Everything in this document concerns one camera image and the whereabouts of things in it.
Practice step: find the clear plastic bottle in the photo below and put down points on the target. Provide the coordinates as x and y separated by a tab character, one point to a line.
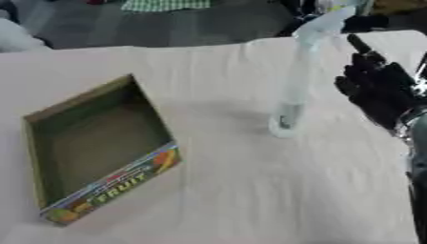
293	95

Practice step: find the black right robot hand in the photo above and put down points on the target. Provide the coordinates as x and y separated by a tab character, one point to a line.
378	92

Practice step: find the green white checked cloth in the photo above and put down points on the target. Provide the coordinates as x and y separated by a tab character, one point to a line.
165	4

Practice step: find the cardboard box with green inside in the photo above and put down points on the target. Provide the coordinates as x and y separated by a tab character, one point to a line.
100	149

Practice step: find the white soft bundle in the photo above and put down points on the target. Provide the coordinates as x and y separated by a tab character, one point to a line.
15	36

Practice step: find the person's hand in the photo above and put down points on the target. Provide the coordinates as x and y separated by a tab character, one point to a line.
325	22

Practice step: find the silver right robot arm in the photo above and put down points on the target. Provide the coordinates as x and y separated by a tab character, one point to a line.
418	165

